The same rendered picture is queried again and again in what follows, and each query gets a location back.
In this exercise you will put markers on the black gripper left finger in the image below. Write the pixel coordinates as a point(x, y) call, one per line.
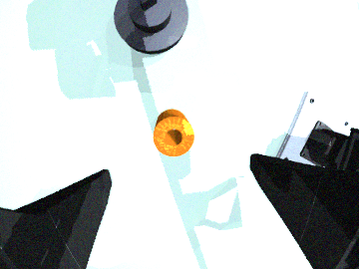
point(59, 230)

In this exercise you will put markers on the orange knob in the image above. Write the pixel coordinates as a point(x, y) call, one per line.
point(173, 133)

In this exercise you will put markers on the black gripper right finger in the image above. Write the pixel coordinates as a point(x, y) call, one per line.
point(319, 205)

